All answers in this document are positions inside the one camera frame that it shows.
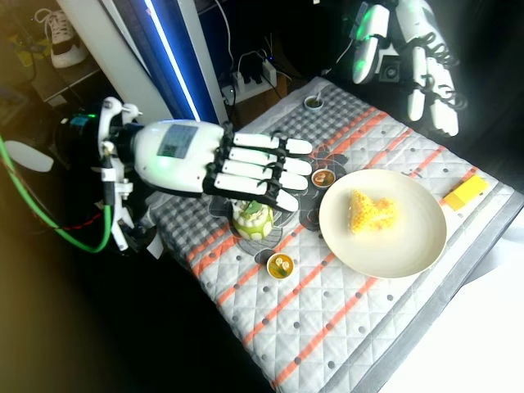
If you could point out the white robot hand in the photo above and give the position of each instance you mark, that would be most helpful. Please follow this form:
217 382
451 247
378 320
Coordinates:
172 163
413 20

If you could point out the clear bag of corn kernels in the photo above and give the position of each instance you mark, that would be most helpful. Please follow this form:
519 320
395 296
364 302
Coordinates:
370 213

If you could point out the cream round plate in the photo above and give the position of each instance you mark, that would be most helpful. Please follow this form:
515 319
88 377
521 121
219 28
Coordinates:
393 254

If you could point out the white power strip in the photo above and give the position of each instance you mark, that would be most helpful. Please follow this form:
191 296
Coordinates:
249 93

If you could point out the black charger plug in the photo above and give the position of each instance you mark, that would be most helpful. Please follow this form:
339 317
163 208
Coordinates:
249 69

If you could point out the toy soup cup with spoon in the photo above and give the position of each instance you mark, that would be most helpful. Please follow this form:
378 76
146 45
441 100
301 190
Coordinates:
313 103

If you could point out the toy noodle soup bowl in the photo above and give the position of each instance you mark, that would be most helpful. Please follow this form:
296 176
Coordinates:
280 267

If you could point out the toy soup bowl with egg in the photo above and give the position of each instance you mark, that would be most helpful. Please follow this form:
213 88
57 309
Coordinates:
323 179

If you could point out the white sneaker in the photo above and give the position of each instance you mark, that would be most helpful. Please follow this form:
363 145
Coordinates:
61 32

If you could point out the yellow block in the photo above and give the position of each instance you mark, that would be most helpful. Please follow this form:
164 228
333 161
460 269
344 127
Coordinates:
466 193

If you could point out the grey quilt with bear print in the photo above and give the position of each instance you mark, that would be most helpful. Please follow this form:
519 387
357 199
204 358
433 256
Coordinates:
327 319

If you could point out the white post with blue light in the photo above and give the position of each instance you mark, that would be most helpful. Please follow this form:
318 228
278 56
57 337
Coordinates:
118 61

